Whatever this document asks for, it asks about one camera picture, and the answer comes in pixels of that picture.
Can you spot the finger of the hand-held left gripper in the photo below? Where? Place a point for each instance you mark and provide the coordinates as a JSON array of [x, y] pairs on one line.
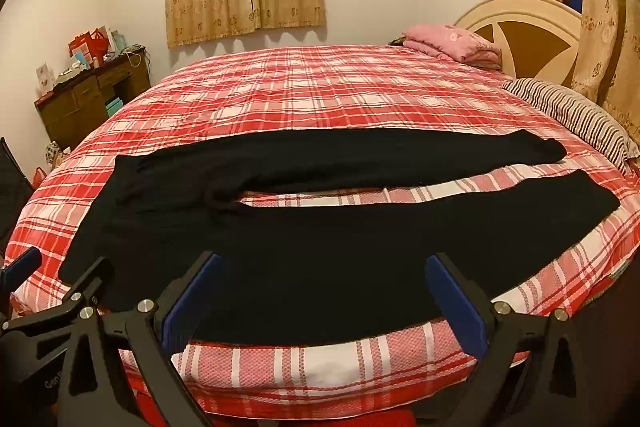
[[20, 267], [92, 279]]

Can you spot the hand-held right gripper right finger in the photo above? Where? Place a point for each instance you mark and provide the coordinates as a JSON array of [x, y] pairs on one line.
[[457, 302]]

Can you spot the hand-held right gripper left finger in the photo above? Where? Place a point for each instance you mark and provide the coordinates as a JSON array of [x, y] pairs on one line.
[[192, 302]]

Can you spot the black pants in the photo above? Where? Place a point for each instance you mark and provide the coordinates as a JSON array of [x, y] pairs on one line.
[[325, 257]]

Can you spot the black chair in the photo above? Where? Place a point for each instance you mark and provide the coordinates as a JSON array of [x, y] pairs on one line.
[[12, 187]]

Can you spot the patterned bag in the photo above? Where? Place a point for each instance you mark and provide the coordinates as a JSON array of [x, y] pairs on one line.
[[56, 154]]

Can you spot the brown wooden desk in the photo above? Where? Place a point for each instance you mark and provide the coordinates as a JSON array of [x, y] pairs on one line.
[[80, 107]]

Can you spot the small teal box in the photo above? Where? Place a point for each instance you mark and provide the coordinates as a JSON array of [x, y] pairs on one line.
[[114, 106]]

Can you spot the white printed box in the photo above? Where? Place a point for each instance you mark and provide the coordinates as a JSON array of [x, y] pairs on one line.
[[45, 77]]

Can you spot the blue and white box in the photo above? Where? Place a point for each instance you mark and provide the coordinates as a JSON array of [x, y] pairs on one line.
[[80, 59]]

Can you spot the striped pillow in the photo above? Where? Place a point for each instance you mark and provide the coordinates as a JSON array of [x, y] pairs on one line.
[[575, 112]]

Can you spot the red gift bag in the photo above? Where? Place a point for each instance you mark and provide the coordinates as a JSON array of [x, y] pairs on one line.
[[87, 44]]

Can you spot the pale teal paper bag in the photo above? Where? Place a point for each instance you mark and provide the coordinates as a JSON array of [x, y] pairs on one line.
[[118, 41]]

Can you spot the red plaid bedspread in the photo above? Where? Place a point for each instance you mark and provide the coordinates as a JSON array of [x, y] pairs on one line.
[[300, 87]]

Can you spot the pink folded quilt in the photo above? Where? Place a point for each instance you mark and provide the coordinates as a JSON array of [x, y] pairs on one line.
[[450, 42]]

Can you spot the cream wooden headboard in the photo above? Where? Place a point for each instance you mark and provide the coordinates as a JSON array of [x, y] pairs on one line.
[[520, 7]]

